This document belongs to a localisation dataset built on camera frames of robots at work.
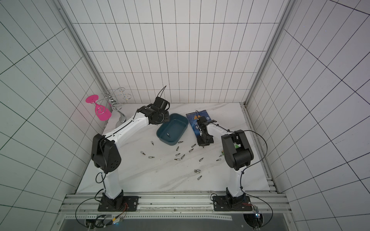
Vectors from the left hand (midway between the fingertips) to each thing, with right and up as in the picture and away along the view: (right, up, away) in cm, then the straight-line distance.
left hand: (164, 120), depth 90 cm
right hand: (+22, -17, +7) cm, 29 cm away
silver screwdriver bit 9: (+12, -23, 0) cm, 26 cm away
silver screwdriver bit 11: (+20, -17, +5) cm, 26 cm away
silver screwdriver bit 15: (+21, -33, -8) cm, 41 cm away
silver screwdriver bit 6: (+8, -19, +3) cm, 21 cm away
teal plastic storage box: (+3, -9, +12) cm, 15 cm away
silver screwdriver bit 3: (-15, -21, +3) cm, 26 cm away
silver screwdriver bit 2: (-9, -16, +7) cm, 20 cm away
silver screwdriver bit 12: (+23, -25, -2) cm, 34 cm away
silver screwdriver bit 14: (+36, -23, 0) cm, 43 cm away
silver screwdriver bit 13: (+35, -25, -2) cm, 43 cm away
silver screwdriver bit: (+1, -11, +11) cm, 15 cm away
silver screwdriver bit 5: (+9, -15, +5) cm, 18 cm away
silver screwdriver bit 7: (+8, -22, +1) cm, 24 cm away
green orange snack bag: (+38, -21, 0) cm, 43 cm away
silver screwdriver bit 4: (-9, -23, 0) cm, 25 cm away
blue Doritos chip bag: (+20, +1, +19) cm, 27 cm away
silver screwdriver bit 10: (+17, -20, +3) cm, 26 cm away
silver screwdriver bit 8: (+9, -24, -1) cm, 26 cm away
